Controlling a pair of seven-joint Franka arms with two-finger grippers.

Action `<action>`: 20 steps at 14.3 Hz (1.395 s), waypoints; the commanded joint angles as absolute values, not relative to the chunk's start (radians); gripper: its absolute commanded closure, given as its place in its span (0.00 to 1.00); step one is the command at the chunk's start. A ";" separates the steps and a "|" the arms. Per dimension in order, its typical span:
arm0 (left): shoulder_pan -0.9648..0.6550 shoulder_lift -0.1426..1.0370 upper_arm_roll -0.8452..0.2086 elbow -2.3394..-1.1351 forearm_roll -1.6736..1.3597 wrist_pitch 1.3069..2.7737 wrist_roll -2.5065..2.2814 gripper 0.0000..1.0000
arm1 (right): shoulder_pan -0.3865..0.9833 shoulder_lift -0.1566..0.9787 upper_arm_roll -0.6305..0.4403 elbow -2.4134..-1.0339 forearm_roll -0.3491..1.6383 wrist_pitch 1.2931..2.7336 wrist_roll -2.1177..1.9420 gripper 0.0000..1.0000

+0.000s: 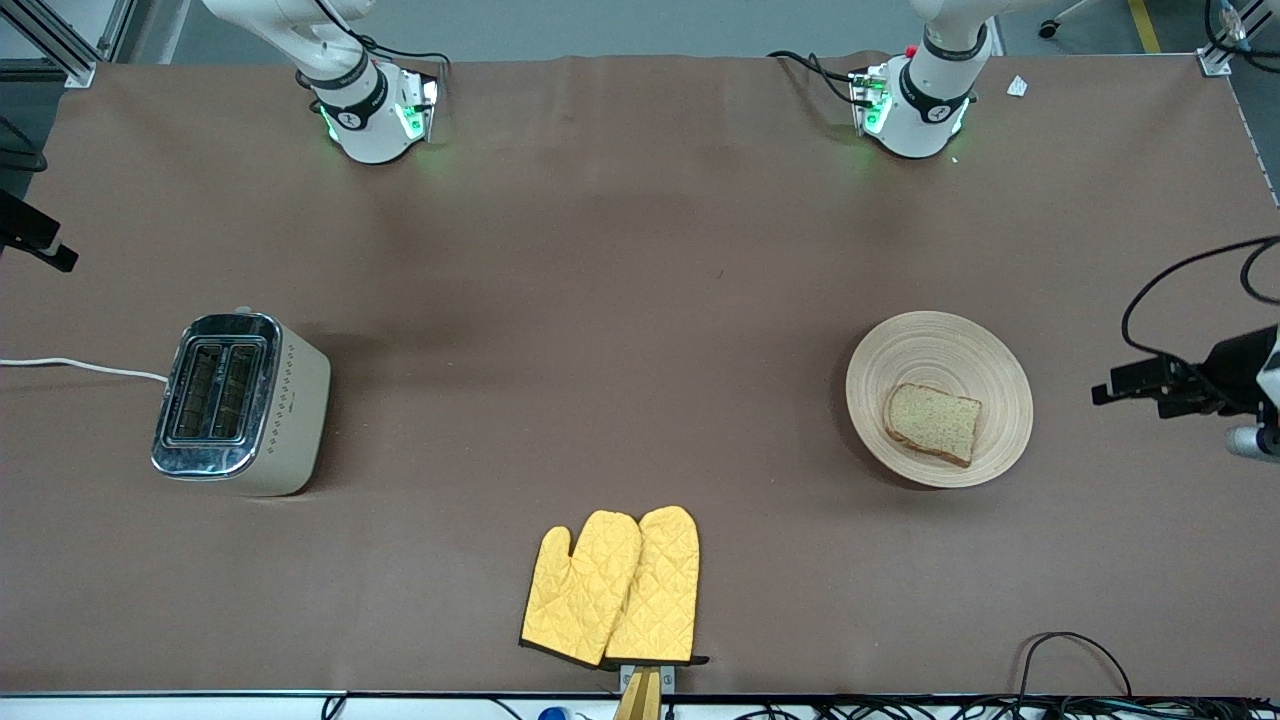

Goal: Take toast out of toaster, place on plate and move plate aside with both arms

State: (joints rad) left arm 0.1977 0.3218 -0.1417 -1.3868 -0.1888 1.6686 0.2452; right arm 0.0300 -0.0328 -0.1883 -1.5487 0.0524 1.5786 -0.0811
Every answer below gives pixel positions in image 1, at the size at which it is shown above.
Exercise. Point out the black caster wheel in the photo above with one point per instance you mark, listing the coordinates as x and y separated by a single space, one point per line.
1049 29

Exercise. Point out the yellow quilted oven mitt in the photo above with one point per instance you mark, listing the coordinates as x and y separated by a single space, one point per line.
665 580
580 590

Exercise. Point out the brown table cloth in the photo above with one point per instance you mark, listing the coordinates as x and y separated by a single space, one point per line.
800 550

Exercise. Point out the round wooden plate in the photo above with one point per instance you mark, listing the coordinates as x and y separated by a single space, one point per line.
940 350

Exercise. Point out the beige chrome two-slot toaster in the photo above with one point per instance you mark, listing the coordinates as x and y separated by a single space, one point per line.
240 410

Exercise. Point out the small white paper scrap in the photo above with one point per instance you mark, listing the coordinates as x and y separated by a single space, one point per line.
1017 86

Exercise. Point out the brown toast slice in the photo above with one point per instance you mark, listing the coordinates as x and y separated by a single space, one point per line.
935 422

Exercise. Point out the aluminium frame post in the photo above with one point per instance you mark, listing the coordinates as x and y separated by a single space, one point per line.
1225 55
60 50

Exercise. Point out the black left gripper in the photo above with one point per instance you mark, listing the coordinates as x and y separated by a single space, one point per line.
1234 372

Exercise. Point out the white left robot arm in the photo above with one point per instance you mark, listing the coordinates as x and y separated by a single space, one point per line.
930 110

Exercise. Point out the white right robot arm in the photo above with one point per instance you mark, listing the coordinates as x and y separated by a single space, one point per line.
375 130

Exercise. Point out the yellow clamp with metal plate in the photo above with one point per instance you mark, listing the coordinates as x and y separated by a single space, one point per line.
640 690

